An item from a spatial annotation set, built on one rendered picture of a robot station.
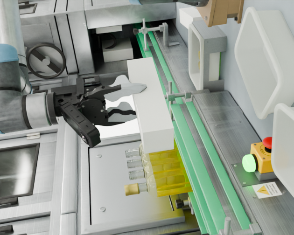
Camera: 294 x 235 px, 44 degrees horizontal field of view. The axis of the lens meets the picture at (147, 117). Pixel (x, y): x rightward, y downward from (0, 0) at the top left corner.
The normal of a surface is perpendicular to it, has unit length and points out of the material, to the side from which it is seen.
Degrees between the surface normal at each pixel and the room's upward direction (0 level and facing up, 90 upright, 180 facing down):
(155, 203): 90
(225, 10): 90
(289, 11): 0
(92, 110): 90
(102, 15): 90
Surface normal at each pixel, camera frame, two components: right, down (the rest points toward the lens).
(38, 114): 0.11, 0.29
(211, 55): 0.15, 0.56
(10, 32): 0.49, -0.24
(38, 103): 0.03, -0.31
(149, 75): -0.05, -0.72
